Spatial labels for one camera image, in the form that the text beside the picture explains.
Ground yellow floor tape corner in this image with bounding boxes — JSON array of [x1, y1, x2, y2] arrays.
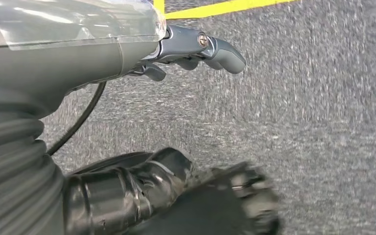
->
[[153, 0, 300, 20]]

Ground black robot lower body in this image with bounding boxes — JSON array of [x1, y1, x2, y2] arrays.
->
[[124, 161, 281, 235]]

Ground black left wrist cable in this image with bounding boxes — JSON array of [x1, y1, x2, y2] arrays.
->
[[47, 81, 108, 157]]

